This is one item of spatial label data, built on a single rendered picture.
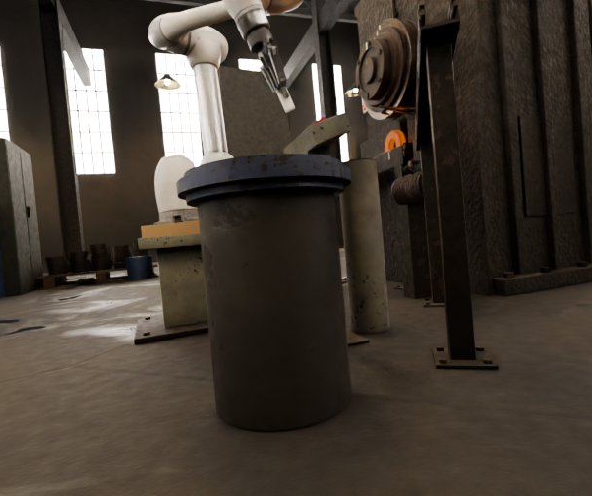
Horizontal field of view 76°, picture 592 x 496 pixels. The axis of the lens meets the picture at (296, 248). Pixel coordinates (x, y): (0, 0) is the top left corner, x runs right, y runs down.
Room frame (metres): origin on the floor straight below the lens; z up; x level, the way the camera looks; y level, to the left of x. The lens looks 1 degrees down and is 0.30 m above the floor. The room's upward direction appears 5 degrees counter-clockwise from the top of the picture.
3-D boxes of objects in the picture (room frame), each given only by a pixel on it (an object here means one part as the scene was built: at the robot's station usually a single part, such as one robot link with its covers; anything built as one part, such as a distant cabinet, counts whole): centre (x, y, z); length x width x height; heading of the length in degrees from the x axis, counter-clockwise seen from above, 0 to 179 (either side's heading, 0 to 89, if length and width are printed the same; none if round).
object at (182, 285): (1.49, 0.44, 0.16); 0.40 x 0.40 x 0.31; 21
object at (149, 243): (1.49, 0.44, 0.33); 0.32 x 0.32 x 0.04; 21
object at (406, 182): (1.61, -0.53, 0.27); 0.22 x 0.13 x 0.53; 18
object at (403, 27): (1.97, -0.56, 1.11); 0.47 x 0.06 x 0.47; 18
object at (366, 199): (1.18, -0.21, 0.26); 0.12 x 0.12 x 0.52
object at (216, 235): (0.72, 0.05, 0.22); 0.32 x 0.32 x 0.43
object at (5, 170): (3.86, 2.95, 0.75); 0.70 x 0.48 x 1.50; 18
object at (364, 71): (1.94, -0.46, 1.11); 0.28 x 0.06 x 0.28; 18
